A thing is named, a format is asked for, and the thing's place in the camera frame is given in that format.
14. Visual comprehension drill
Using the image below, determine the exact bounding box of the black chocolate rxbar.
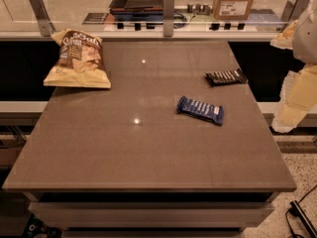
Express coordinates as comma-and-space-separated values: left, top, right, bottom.
205, 68, 248, 86

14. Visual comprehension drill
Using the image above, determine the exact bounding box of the grey metal bracket right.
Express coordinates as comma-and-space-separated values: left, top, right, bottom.
281, 0, 311, 28

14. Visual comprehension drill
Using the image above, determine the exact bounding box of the blue rxbar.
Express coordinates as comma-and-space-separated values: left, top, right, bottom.
176, 96, 224, 126

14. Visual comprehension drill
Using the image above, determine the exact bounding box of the black power cable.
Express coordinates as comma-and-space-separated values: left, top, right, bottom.
284, 183, 317, 238

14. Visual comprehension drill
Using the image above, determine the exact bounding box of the grey metal bracket left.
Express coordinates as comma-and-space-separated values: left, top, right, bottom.
29, 0, 54, 37

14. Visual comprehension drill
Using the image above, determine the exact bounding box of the grey metal bracket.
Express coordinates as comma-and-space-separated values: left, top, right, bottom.
29, 0, 54, 37
281, 0, 311, 28
163, 0, 174, 37

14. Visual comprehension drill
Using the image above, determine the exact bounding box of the cardboard box with label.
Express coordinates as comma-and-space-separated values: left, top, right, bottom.
212, 0, 254, 20

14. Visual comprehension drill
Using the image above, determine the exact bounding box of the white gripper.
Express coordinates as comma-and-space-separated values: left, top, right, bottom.
270, 0, 317, 133

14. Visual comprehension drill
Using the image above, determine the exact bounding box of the brown chip bag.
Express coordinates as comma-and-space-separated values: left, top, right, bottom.
44, 29, 111, 89

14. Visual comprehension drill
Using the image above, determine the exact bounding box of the grey metal bracket centre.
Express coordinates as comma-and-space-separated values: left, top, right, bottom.
163, 0, 174, 37

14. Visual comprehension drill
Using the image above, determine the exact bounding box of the grey table drawer unit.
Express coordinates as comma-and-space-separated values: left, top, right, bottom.
29, 201, 273, 230

